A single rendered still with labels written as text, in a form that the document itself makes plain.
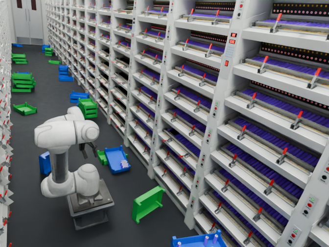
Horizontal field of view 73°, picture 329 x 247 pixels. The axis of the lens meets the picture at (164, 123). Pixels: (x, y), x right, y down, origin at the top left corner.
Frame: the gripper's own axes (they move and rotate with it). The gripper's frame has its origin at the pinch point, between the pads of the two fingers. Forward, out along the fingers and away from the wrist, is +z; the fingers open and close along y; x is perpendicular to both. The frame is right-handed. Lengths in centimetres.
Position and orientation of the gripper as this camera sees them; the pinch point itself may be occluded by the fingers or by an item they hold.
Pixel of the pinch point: (91, 156)
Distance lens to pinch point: 190.8
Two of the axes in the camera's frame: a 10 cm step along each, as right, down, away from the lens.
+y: -8.0, 1.8, 5.7
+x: -5.1, 2.8, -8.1
